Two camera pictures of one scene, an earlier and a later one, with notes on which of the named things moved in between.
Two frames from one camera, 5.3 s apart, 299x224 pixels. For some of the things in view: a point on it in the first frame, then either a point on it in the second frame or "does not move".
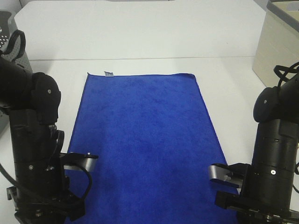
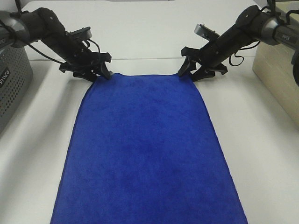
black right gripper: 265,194 -> 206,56
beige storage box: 278,42 does not move
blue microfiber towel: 153,142 does not move
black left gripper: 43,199 -> 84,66
